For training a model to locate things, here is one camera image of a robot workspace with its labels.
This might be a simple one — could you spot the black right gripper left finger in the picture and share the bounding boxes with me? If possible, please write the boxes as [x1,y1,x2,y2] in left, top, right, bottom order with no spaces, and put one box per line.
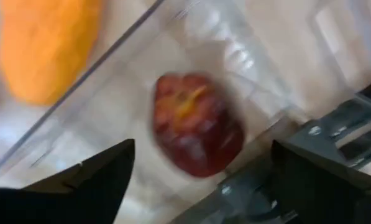
[0,139,135,224]

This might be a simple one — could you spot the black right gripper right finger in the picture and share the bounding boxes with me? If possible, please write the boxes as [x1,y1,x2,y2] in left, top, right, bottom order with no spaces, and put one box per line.
[270,139,371,224]

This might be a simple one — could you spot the orange toy mango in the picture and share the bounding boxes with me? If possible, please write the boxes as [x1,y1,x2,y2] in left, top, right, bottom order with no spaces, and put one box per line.
[0,0,104,106]

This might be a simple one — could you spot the clear plastic bin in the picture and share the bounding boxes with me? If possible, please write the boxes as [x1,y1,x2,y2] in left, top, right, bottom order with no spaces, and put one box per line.
[0,0,371,224]

